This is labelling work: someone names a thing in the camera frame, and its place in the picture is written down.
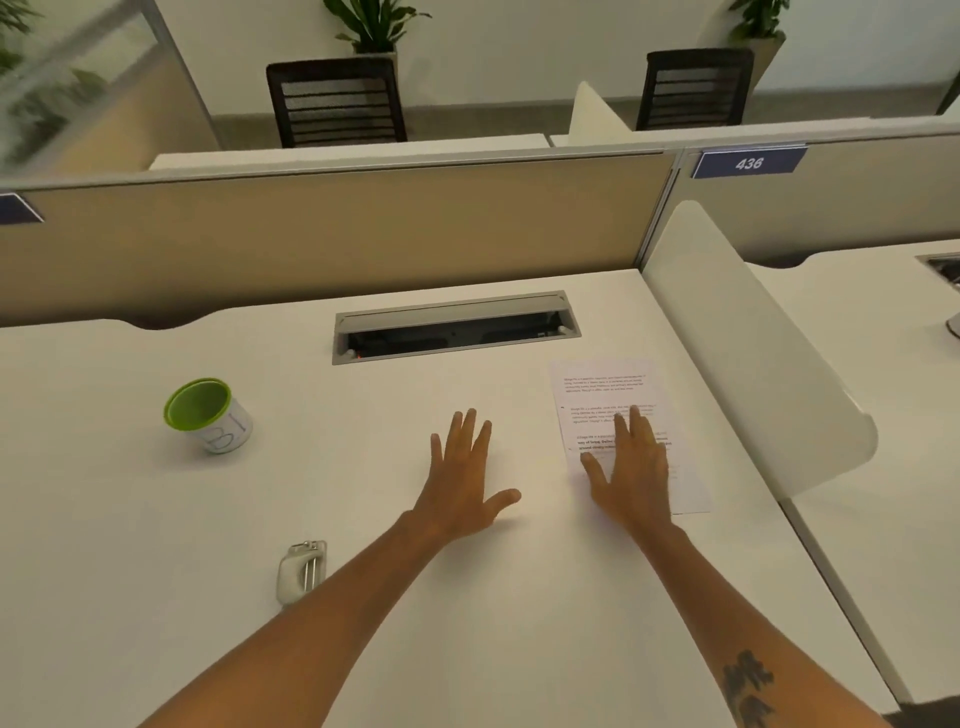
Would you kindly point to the person's right hand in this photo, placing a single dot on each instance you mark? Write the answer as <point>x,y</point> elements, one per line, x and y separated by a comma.
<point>637,487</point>

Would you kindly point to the person's left hand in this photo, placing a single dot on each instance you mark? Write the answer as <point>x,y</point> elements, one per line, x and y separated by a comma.
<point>457,487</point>

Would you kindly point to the person's left thumb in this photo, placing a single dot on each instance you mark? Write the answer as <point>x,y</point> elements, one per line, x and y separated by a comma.
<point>502,501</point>

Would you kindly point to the person's left little finger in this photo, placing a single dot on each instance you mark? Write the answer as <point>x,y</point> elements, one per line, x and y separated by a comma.
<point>437,454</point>

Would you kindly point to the person's right thumb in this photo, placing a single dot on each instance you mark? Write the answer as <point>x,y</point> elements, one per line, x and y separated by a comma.
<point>594,472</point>

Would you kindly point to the person's right middle finger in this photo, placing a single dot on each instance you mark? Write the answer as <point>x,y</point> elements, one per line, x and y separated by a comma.
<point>640,431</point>

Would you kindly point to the person's left middle finger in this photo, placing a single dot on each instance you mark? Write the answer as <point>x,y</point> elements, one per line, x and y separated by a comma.
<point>469,435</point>

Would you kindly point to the person's right forearm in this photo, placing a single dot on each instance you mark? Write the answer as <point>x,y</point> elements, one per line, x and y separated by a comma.
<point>735,637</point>

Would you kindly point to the person's left forearm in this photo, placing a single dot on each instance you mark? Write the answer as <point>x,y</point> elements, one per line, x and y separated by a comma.
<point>315,630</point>

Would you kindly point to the printed white paper sheet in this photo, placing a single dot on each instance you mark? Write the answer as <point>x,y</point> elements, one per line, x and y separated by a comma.
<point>600,390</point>

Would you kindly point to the white curved side divider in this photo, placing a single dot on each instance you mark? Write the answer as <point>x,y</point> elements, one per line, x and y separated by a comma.
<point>750,360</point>

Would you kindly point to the white stapler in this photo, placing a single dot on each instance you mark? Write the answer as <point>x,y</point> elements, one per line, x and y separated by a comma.
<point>298,574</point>

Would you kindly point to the white mug with green inside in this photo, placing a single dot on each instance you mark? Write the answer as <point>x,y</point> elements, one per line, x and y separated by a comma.
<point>214,420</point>

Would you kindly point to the long beige partition panel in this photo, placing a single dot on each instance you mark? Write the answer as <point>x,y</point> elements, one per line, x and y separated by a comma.
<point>337,232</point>

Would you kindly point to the blue number plate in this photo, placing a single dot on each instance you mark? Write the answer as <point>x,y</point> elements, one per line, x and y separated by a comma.
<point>748,163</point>
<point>15,208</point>

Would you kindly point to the small white desk divider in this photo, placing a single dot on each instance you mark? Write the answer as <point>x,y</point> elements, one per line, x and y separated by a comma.
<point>596,112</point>

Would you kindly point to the grey monitor stand base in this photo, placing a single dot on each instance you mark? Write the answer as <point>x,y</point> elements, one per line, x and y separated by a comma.
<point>955,325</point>

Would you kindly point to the black slatted office chair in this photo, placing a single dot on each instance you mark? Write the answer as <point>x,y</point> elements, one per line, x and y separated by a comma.
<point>336,101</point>
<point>695,88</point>

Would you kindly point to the potted green plant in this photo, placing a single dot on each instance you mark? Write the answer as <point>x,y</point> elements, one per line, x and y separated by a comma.
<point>373,26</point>
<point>761,30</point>

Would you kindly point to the glass partition wall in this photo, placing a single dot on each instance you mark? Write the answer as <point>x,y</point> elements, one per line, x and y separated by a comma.
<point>82,90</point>

